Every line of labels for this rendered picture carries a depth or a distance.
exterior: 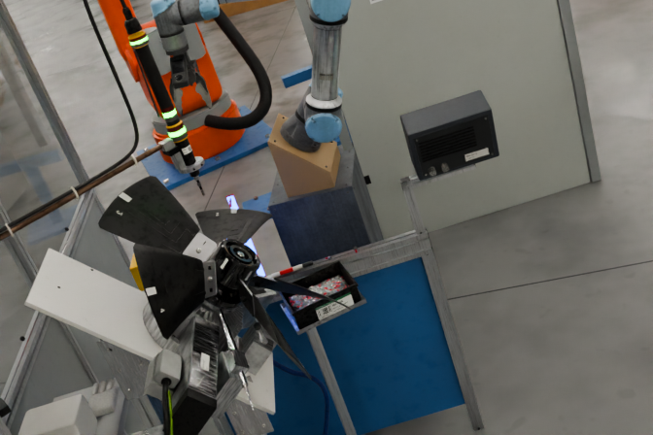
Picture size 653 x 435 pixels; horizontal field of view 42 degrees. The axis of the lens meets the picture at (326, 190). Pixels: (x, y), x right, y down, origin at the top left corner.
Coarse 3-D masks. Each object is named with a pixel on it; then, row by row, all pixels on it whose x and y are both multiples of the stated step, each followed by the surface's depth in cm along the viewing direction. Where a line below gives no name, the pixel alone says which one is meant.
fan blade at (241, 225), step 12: (204, 216) 248; (228, 216) 247; (240, 216) 247; (252, 216) 247; (264, 216) 248; (204, 228) 243; (216, 228) 242; (228, 228) 240; (240, 228) 239; (252, 228) 239; (216, 240) 236; (240, 240) 232
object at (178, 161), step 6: (162, 144) 209; (168, 144) 210; (174, 144) 211; (162, 150) 211; (168, 150) 210; (174, 150) 211; (174, 156) 212; (180, 156) 213; (198, 156) 219; (174, 162) 214; (180, 162) 213; (198, 162) 215; (204, 162) 217; (180, 168) 213; (186, 168) 214; (192, 168) 214; (198, 168) 214
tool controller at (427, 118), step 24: (480, 96) 254; (408, 120) 255; (432, 120) 252; (456, 120) 249; (480, 120) 250; (408, 144) 257; (432, 144) 253; (456, 144) 254; (480, 144) 256; (432, 168) 258; (456, 168) 261
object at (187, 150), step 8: (128, 8) 198; (128, 16) 198; (128, 24) 198; (136, 24) 199; (128, 32) 199; (136, 32) 199; (176, 144) 213; (184, 144) 212; (184, 152) 213; (192, 152) 215; (184, 160) 215; (192, 160) 215; (192, 176) 217
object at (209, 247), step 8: (192, 240) 221; (200, 240) 221; (208, 240) 221; (192, 248) 220; (200, 248) 220; (208, 248) 220; (216, 248) 221; (192, 256) 219; (200, 256) 219; (208, 256) 219
